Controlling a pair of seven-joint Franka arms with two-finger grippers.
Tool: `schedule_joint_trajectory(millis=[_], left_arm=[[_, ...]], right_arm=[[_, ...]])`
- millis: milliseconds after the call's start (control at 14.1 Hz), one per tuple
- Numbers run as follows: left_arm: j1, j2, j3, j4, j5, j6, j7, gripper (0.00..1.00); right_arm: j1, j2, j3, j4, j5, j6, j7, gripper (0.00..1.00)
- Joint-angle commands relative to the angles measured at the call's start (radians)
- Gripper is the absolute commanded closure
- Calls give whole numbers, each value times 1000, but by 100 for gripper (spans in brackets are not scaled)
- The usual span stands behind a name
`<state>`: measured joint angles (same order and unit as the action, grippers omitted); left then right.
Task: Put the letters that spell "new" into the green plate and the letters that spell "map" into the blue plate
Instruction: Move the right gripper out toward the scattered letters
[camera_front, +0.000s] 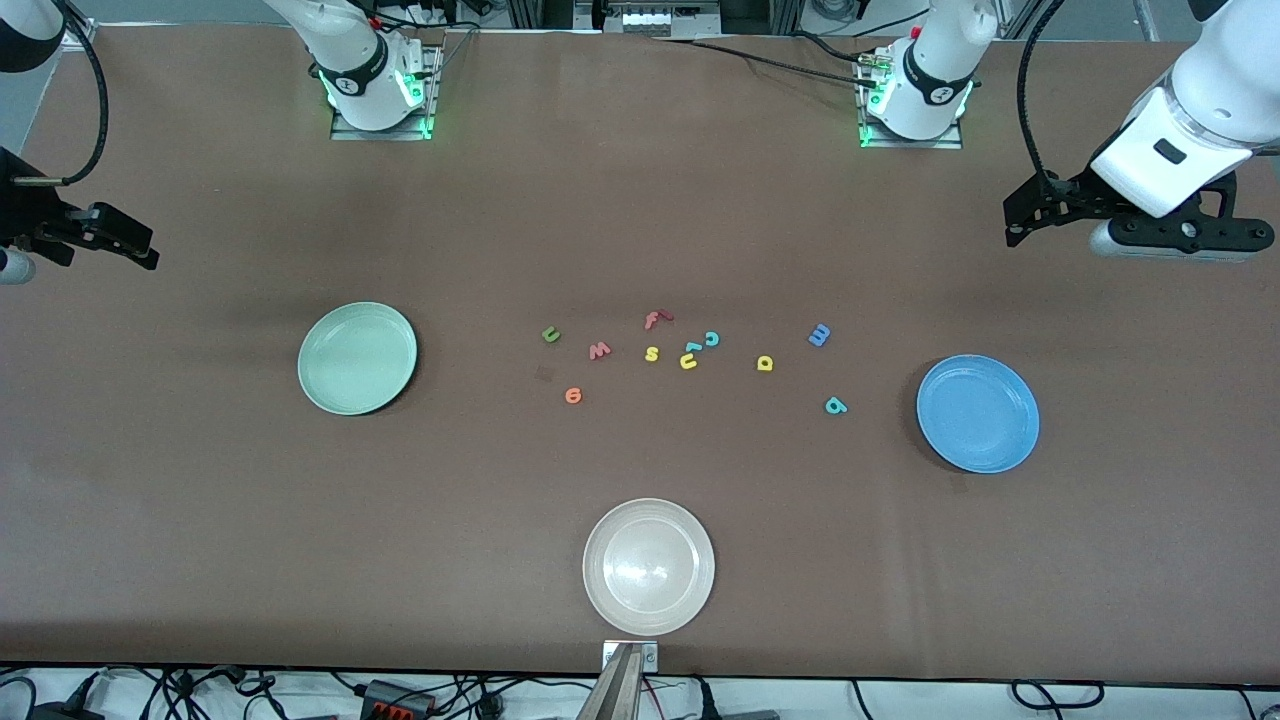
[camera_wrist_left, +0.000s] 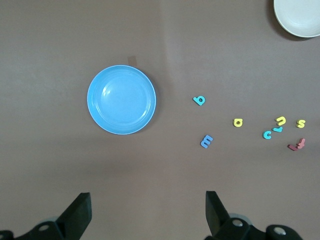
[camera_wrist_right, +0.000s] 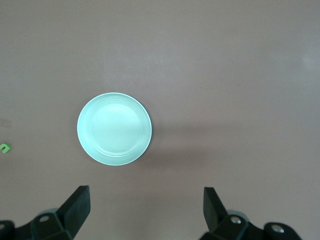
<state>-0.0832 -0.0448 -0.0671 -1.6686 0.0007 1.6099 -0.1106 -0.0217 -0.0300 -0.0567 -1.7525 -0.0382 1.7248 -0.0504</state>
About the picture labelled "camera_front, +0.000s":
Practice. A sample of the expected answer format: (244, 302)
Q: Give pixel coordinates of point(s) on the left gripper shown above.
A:
(1071, 194)

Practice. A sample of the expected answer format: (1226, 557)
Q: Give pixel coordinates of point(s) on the blue foam letter m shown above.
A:
(819, 335)

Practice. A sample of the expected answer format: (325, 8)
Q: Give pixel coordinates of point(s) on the teal foam letter b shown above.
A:
(835, 405)

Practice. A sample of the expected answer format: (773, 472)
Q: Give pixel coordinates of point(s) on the pink foam letter w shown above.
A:
(599, 351)

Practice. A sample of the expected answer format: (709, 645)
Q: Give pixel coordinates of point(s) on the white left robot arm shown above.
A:
(940, 60)

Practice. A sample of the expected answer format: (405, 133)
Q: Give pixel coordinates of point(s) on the blue plate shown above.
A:
(978, 413)

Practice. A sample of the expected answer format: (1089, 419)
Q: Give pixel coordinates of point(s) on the green plate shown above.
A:
(357, 358)

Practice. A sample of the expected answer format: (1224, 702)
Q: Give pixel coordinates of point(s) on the red foam letter f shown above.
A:
(652, 321)

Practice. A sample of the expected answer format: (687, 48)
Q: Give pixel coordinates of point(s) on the white terminal block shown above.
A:
(650, 20)

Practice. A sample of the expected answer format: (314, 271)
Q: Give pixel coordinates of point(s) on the black orange power strip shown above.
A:
(385, 696)

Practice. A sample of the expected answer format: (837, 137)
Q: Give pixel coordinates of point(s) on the beige plate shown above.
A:
(649, 566)

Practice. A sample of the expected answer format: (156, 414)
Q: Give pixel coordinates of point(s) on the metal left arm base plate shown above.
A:
(915, 144)

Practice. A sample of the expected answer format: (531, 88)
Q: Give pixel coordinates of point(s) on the aluminium frame post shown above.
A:
(80, 36)

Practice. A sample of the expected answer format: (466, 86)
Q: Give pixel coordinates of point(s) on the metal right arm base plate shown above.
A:
(385, 133)

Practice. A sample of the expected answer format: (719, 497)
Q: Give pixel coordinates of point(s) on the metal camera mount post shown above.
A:
(615, 695)

